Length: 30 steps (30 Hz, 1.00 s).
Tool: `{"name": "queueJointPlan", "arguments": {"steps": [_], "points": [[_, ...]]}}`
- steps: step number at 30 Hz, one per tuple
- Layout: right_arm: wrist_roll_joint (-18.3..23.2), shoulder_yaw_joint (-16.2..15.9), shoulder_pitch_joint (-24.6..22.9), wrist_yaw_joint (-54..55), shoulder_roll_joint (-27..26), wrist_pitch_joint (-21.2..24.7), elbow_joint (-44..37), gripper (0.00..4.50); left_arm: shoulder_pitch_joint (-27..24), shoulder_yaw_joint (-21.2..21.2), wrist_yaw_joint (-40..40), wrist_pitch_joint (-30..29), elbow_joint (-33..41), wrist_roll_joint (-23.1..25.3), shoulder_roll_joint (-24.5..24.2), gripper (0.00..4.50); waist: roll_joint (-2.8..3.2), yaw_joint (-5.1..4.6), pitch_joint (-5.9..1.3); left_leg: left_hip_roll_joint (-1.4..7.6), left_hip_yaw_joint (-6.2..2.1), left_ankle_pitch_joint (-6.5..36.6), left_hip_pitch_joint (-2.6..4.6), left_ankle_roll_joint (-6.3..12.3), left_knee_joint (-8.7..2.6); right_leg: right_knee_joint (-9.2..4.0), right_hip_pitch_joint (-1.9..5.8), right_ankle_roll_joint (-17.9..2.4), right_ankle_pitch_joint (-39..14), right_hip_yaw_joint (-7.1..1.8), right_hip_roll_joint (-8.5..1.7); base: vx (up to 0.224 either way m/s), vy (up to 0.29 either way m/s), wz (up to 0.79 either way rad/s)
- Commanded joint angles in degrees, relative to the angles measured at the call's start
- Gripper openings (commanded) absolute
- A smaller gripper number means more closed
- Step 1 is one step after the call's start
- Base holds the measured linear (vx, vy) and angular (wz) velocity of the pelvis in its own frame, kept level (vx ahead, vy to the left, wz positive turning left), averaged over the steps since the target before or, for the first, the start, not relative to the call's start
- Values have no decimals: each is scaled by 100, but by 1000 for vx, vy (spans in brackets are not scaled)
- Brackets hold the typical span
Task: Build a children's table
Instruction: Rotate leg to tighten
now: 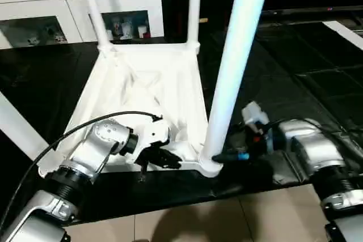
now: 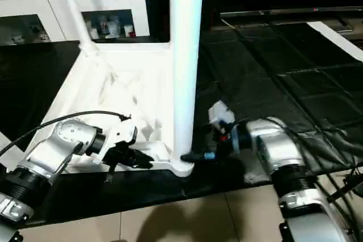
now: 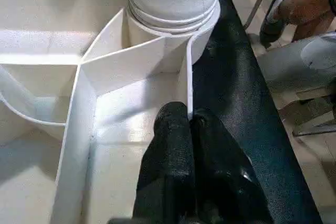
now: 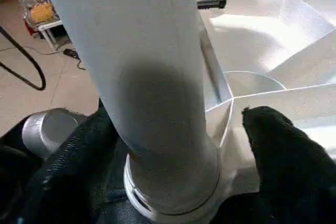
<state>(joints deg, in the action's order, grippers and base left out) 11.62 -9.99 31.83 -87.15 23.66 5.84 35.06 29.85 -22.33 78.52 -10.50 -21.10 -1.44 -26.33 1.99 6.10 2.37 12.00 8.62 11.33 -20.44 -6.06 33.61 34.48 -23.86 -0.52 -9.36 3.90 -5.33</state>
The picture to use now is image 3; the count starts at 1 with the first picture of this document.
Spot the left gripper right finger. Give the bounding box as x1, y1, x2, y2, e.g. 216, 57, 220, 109
190, 109, 274, 224

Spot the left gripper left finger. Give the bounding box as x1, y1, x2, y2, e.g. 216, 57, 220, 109
131, 102, 196, 224

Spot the black work mat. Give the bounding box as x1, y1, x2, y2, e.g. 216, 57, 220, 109
0, 0, 323, 224

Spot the black shoe white rim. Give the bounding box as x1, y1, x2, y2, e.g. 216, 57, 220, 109
259, 0, 293, 47

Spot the black tripod stand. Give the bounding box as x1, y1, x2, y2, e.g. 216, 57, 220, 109
243, 0, 278, 30

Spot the person's bare leg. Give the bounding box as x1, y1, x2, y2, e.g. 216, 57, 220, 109
279, 0, 336, 42

